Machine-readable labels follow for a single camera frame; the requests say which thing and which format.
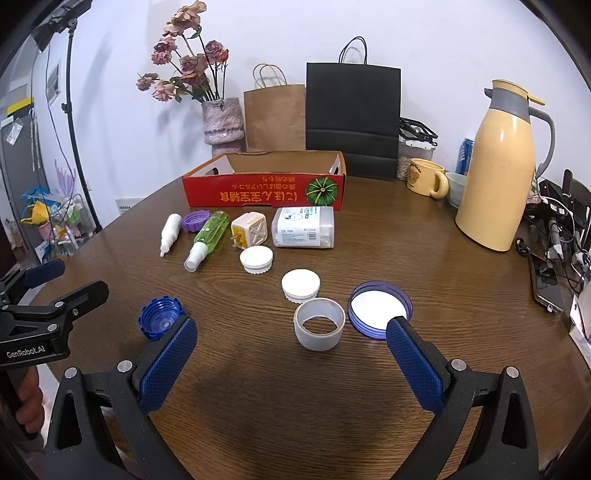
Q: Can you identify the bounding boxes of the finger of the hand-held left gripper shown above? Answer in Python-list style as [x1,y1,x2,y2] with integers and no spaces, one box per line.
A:
[0,258,66,306]
[10,280,110,334]

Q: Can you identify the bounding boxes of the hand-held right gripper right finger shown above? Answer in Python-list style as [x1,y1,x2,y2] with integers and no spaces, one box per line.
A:
[385,316,541,480]

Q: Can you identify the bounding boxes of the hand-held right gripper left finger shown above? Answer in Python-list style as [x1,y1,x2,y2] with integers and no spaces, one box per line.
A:
[44,316,199,480]

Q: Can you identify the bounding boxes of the blue notched cap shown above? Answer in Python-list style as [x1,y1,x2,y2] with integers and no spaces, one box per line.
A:
[137,296,186,342]

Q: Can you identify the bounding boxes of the blue lid with white liner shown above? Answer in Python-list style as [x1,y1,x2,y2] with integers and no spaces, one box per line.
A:
[348,280,413,341]

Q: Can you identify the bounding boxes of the clear tape roll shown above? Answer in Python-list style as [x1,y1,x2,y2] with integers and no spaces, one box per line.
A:
[294,298,346,352]

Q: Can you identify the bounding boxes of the white nasal spray bottle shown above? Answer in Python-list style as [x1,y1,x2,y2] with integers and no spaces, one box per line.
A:
[159,213,183,258]

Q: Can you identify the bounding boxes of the white plastic bottle cap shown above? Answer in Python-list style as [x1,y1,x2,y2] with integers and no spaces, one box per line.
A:
[281,270,321,304]
[239,246,274,275]

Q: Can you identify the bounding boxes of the purple notched cap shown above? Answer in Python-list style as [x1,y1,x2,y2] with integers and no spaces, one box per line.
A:
[183,210,212,234]

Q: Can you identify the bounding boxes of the green spray bottle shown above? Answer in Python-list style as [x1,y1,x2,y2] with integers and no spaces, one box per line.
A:
[184,210,230,272]

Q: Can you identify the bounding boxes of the cream plug adapter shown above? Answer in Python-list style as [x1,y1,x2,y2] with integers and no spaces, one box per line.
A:
[230,212,269,251]

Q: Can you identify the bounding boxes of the clear cotton swab box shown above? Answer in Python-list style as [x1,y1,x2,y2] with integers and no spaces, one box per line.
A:
[271,206,335,249]

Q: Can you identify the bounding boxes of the red cardboard box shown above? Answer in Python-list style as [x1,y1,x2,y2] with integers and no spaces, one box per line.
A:
[182,150,347,211]

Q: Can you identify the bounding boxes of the person's left hand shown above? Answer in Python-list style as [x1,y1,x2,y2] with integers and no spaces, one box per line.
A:
[16,367,48,433]

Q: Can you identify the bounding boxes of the cluttered storage rack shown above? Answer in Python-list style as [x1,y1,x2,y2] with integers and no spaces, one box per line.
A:
[18,185,98,257]

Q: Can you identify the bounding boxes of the grey metal cabinet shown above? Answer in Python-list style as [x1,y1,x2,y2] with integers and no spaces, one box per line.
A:
[0,83,51,268]

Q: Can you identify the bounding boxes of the black smartphone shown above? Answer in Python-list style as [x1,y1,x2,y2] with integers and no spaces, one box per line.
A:
[527,251,566,315]

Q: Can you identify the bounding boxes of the black light stand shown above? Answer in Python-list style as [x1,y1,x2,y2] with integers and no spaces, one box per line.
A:
[28,0,103,232]

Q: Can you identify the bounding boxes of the pale glass bowl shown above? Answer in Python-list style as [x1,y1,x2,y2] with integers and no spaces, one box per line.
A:
[445,172,469,208]

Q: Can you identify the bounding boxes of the yellow bear mug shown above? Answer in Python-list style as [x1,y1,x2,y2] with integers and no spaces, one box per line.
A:
[406,158,450,199]

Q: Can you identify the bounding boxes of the yellow thermos jug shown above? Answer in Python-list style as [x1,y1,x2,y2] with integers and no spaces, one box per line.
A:
[455,79,556,252]

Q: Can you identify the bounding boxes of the blue drink can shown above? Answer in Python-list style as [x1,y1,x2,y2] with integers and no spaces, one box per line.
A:
[455,137,476,176]

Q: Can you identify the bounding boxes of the clear container with black clips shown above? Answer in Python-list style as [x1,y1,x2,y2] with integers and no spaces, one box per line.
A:
[396,117,438,182]

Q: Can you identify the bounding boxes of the dried pink flowers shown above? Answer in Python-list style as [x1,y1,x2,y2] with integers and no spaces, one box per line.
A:
[135,0,230,103]

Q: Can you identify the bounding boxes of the brown paper bag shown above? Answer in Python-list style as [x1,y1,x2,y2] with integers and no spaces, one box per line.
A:
[243,64,307,153]

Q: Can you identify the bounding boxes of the black paper bag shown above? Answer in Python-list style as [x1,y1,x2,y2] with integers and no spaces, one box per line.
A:
[305,37,402,182]

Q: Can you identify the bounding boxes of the black electronic device with cables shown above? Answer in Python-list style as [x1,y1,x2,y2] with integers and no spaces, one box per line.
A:
[526,168,591,296]

